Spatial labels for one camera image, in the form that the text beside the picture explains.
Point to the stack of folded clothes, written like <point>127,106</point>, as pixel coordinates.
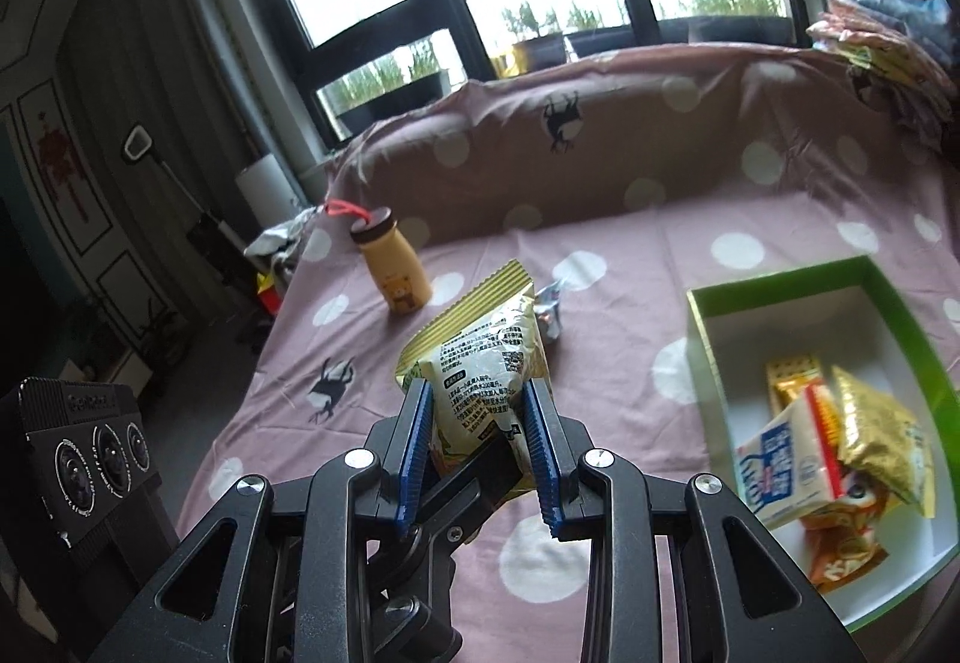
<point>877,40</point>

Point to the red hanging ornament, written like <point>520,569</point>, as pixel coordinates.
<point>56,160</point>

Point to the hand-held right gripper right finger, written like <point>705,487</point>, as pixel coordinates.
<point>544,460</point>

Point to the red yellow packet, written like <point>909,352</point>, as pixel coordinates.
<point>268,295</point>

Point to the crumpled silver bag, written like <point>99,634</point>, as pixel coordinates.
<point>277,235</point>

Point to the long black planter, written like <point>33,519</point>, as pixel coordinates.
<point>397,93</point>
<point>720,29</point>

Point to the white cylinder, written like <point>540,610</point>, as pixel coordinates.
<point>266,187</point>

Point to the green cardboard box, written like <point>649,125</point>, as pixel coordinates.
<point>750,348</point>

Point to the dark stick vacuum cleaner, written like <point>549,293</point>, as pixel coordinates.
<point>139,142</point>

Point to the small silver snack packet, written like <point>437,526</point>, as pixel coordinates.
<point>551,314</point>

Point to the orange snack packet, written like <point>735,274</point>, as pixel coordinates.
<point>840,550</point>

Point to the shiny gold snack packet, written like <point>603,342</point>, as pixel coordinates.
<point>885,438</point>

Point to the yellow striped snack packet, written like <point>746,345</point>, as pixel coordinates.
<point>480,348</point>

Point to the pink polka dot bedsheet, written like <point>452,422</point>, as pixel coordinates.
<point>600,198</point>

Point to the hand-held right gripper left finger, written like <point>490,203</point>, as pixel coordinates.
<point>416,453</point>

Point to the white blue red packet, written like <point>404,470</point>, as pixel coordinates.
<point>780,468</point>

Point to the gold cracker packet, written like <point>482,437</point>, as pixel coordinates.
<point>795,374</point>

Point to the black plant pot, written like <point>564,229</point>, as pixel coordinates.
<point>600,42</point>
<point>538,52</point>

